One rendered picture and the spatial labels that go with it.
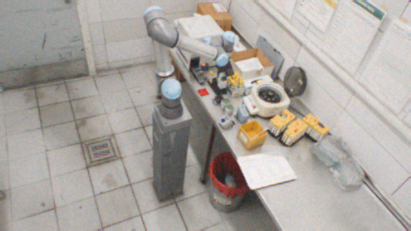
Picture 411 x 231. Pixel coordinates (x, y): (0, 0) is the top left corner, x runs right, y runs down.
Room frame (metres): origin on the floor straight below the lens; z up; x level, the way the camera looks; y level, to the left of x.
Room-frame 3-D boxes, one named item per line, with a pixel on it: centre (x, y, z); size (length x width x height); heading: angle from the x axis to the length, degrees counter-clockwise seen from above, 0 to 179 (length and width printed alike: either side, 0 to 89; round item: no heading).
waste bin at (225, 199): (1.46, -0.28, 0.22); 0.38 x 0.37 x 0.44; 31
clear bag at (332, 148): (1.36, -0.83, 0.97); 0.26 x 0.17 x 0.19; 45
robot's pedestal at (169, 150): (1.46, 0.22, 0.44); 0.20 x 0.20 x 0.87; 31
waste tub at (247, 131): (1.39, -0.31, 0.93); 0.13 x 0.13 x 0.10; 36
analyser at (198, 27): (2.17, 0.13, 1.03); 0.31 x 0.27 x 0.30; 31
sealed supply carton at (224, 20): (2.67, 0.07, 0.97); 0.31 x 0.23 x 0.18; 25
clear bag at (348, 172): (1.21, -0.91, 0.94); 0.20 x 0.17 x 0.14; 14
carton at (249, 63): (2.07, -0.27, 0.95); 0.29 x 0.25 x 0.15; 121
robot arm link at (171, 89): (1.45, 0.23, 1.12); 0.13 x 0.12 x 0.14; 25
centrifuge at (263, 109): (1.73, -0.41, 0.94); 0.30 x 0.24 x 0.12; 112
